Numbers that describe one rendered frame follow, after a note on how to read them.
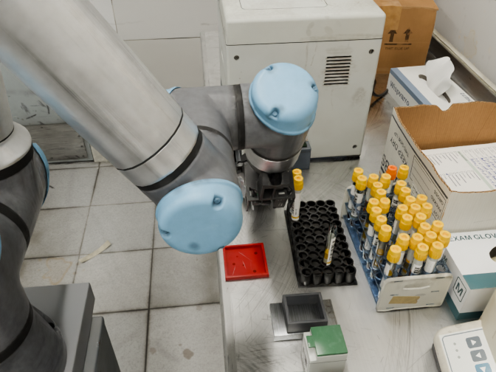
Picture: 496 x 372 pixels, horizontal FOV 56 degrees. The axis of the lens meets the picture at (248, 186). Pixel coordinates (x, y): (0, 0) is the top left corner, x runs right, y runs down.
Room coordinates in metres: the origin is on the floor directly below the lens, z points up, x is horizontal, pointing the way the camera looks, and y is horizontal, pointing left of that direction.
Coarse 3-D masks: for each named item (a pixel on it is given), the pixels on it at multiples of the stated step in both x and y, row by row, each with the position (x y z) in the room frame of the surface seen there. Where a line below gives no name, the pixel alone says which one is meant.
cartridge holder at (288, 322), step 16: (272, 304) 0.41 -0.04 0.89; (288, 304) 0.41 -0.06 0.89; (304, 304) 0.41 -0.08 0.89; (320, 304) 0.40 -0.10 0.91; (272, 320) 0.39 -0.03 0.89; (288, 320) 0.37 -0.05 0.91; (304, 320) 0.37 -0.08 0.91; (320, 320) 0.37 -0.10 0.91; (336, 320) 0.39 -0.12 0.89; (288, 336) 0.36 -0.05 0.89
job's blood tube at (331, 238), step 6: (330, 228) 0.48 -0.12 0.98; (336, 228) 0.48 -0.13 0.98; (330, 234) 0.48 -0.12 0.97; (336, 234) 0.48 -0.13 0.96; (330, 240) 0.48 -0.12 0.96; (330, 246) 0.48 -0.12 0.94; (324, 252) 0.48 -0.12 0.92; (330, 252) 0.48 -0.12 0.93; (324, 258) 0.48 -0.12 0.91; (330, 258) 0.48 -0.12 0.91; (324, 264) 0.48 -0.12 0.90
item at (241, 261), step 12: (228, 252) 0.52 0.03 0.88; (240, 252) 0.52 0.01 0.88; (252, 252) 0.52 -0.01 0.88; (264, 252) 0.52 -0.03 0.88; (228, 264) 0.50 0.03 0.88; (240, 264) 0.50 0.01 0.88; (252, 264) 0.50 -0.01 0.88; (264, 264) 0.50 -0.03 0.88; (228, 276) 0.47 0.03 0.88; (240, 276) 0.47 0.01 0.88; (252, 276) 0.47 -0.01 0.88; (264, 276) 0.47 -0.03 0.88
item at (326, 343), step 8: (312, 328) 0.34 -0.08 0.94; (320, 328) 0.34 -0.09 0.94; (328, 328) 0.34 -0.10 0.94; (336, 328) 0.34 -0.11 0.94; (304, 336) 0.34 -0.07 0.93; (312, 336) 0.33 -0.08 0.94; (320, 336) 0.33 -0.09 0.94; (328, 336) 0.33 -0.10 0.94; (336, 336) 0.33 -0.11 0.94; (304, 344) 0.33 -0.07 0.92; (312, 344) 0.32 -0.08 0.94; (320, 344) 0.32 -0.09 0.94; (328, 344) 0.32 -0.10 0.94; (336, 344) 0.32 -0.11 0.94; (344, 344) 0.32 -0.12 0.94; (304, 352) 0.32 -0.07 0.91; (312, 352) 0.31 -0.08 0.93; (320, 352) 0.31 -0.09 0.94; (328, 352) 0.31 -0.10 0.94; (336, 352) 0.31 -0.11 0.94; (344, 352) 0.31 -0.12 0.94; (304, 360) 0.32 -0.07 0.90; (312, 360) 0.30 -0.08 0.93; (320, 360) 0.30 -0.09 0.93; (328, 360) 0.30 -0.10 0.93; (336, 360) 0.30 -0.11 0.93; (344, 360) 0.31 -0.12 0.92; (304, 368) 0.32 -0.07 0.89; (312, 368) 0.30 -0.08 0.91; (320, 368) 0.30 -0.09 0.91; (328, 368) 0.30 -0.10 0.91; (336, 368) 0.30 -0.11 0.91
